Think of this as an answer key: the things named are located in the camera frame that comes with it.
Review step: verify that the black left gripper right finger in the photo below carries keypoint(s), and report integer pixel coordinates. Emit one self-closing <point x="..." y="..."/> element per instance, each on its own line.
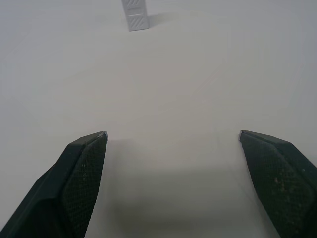
<point x="280" y="183"/>

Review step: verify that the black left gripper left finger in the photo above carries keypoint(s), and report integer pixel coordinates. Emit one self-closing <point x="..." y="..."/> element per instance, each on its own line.
<point x="69" y="188"/>

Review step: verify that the white box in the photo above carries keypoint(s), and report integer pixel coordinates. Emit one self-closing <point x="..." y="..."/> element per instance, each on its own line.
<point x="135" y="15"/>

